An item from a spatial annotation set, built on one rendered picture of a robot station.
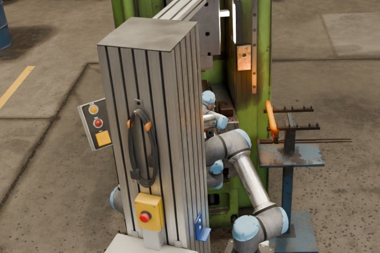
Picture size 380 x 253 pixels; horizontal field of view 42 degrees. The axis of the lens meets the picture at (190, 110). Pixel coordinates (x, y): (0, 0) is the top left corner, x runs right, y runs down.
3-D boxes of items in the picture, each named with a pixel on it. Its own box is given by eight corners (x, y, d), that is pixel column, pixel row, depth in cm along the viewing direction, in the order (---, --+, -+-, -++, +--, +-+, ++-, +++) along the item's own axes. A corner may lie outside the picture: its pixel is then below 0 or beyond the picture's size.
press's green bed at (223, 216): (239, 227, 367) (238, 176, 343) (189, 232, 365) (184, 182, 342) (227, 180, 415) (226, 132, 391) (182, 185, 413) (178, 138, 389)
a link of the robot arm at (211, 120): (170, 122, 227) (230, 112, 265) (152, 115, 233) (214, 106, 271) (165, 146, 230) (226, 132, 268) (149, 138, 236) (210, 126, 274)
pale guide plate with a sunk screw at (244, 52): (251, 69, 323) (251, 45, 314) (237, 70, 322) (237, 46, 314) (250, 68, 325) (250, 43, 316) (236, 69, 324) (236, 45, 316)
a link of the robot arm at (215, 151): (206, 158, 230) (189, 200, 271) (227, 151, 234) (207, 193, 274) (195, 138, 236) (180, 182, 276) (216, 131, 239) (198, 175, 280)
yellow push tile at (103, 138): (111, 142, 297) (107, 130, 297) (99, 146, 294) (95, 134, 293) (110, 142, 299) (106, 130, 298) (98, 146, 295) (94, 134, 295)
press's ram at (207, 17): (234, 53, 303) (233, -12, 283) (171, 59, 301) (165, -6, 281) (224, 28, 339) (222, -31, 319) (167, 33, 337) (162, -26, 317)
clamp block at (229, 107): (233, 117, 326) (233, 108, 322) (220, 118, 325) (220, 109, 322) (230, 108, 336) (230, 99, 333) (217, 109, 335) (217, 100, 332)
